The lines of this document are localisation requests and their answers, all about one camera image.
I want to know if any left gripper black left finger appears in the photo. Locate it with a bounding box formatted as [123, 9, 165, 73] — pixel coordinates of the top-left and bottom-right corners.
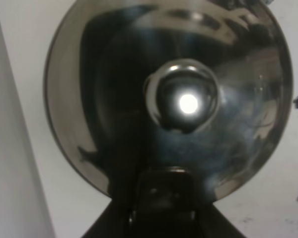
[82, 200, 129, 238]

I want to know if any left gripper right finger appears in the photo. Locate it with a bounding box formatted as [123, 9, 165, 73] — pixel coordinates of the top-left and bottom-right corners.
[195, 204, 245, 238]

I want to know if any stainless steel teapot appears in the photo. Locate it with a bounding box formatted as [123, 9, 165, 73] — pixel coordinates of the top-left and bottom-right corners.
[43, 0, 294, 238]

